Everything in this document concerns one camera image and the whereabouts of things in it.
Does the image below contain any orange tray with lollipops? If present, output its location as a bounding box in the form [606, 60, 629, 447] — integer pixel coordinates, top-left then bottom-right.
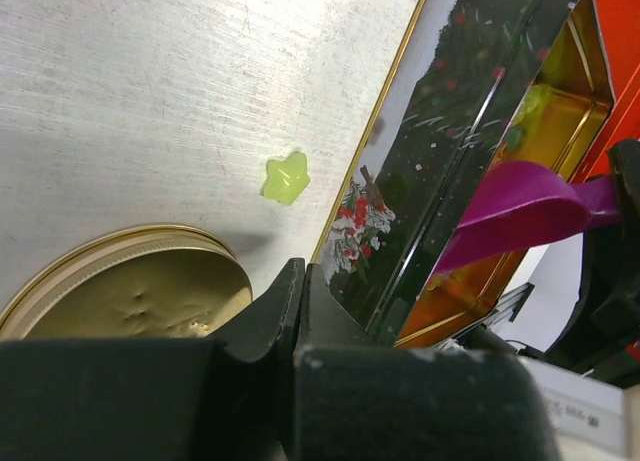
[549, 0, 640, 182]

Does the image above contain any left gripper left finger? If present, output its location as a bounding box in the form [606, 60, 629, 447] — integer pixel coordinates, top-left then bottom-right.
[1, 259, 306, 460]

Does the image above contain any purple plastic scoop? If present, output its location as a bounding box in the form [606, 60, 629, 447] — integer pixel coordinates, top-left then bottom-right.
[433, 161, 621, 274]

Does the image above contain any gold tin with star candies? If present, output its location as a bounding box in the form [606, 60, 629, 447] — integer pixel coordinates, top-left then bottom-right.
[315, 0, 615, 347]

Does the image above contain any gold jar lid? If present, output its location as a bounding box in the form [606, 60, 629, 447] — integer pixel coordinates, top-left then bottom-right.
[1, 224, 253, 341]

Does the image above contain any loose green star candy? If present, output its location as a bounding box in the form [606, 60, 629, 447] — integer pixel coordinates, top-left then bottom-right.
[261, 151, 310, 206]

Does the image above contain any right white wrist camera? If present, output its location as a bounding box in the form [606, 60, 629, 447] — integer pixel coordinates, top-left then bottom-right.
[519, 355, 639, 460]

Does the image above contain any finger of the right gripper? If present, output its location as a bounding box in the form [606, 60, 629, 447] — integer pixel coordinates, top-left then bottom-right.
[544, 139, 639, 374]

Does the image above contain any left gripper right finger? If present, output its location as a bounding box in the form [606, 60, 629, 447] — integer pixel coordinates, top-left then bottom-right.
[292, 265, 560, 460]

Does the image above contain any aluminium front rail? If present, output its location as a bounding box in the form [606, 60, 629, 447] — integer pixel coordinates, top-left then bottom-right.
[483, 282, 534, 327]

